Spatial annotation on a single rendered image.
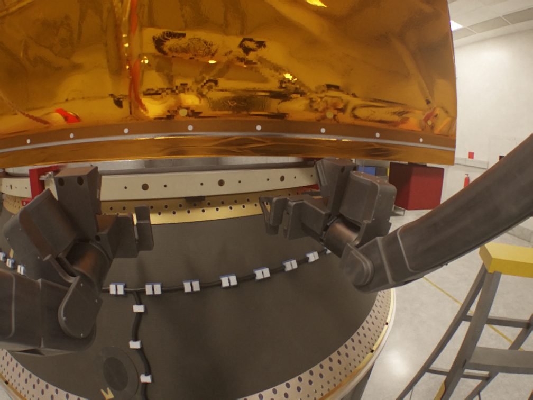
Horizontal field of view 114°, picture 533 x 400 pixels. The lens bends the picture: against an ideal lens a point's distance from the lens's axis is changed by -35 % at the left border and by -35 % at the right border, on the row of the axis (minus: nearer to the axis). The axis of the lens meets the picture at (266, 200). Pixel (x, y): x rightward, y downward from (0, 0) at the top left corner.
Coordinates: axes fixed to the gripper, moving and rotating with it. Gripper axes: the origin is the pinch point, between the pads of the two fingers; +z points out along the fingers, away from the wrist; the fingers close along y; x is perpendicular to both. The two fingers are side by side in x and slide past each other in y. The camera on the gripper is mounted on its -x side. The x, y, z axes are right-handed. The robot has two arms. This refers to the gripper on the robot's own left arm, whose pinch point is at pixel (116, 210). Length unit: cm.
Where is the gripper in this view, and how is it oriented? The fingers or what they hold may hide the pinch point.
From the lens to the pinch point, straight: 46.4
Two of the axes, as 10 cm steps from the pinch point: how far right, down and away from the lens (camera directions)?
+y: -9.7, 0.3, -2.4
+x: -0.6, 9.2, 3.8
